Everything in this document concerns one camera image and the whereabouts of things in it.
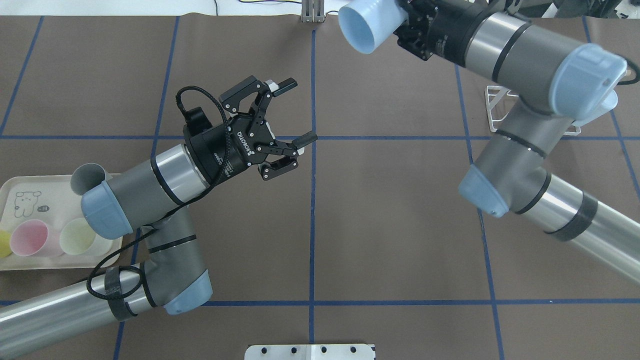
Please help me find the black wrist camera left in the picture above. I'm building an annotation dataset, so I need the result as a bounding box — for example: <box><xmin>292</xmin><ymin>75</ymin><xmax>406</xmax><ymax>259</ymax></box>
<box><xmin>183</xmin><ymin>107</ymin><xmax>213</xmax><ymax>137</ymax></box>

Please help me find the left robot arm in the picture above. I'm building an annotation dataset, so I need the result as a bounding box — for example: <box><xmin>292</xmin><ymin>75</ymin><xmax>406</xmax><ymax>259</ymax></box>
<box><xmin>1</xmin><ymin>76</ymin><xmax>318</xmax><ymax>360</ymax></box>

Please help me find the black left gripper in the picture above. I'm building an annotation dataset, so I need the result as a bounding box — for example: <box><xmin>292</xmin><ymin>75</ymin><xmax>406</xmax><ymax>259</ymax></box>
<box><xmin>183</xmin><ymin>76</ymin><xmax>318</xmax><ymax>185</ymax></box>

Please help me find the grey plastic cup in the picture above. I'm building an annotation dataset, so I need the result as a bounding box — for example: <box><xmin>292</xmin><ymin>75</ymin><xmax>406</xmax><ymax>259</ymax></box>
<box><xmin>70</xmin><ymin>162</ymin><xmax>113</xmax><ymax>196</ymax></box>

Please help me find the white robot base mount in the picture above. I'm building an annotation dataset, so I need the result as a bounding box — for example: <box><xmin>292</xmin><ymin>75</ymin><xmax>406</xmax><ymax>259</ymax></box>
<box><xmin>244</xmin><ymin>343</ymin><xmax>377</xmax><ymax>360</ymax></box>

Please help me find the cream plastic tray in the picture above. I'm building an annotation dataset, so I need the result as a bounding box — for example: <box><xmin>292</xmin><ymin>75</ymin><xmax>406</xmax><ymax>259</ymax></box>
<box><xmin>1</xmin><ymin>175</ymin><xmax>104</xmax><ymax>271</ymax></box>

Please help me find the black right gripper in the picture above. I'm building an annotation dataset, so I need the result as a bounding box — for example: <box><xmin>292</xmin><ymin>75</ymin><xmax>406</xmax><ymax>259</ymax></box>
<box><xmin>395</xmin><ymin>0</ymin><xmax>489</xmax><ymax>66</ymax></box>

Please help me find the yellow plastic cup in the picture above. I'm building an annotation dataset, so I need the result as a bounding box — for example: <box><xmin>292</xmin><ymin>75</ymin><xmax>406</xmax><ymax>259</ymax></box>
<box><xmin>0</xmin><ymin>229</ymin><xmax>13</xmax><ymax>259</ymax></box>

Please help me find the white wire cup rack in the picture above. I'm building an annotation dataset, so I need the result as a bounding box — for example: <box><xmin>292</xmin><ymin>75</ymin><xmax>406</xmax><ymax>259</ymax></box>
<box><xmin>484</xmin><ymin>85</ymin><xmax>583</xmax><ymax>135</ymax></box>

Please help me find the pale green plastic cup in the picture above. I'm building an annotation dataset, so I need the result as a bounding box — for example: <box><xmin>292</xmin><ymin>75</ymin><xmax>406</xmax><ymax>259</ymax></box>
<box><xmin>59</xmin><ymin>218</ymin><xmax>114</xmax><ymax>256</ymax></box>

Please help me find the pink plastic cup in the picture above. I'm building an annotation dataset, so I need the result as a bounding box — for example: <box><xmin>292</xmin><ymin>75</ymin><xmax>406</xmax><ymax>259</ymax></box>
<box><xmin>9</xmin><ymin>219</ymin><xmax>64</xmax><ymax>258</ymax></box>

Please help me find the aluminium frame post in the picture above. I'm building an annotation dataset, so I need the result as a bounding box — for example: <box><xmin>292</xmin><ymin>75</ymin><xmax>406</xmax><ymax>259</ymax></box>
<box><xmin>300</xmin><ymin>0</ymin><xmax>326</xmax><ymax>23</ymax></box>

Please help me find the light blue plastic cup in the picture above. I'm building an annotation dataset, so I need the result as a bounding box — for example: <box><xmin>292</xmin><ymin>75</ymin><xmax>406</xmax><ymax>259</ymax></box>
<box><xmin>571</xmin><ymin>89</ymin><xmax>618</xmax><ymax>127</ymax></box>

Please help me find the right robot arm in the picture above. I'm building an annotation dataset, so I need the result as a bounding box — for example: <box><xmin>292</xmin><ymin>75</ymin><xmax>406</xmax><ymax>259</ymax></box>
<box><xmin>395</xmin><ymin>0</ymin><xmax>640</xmax><ymax>282</ymax></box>

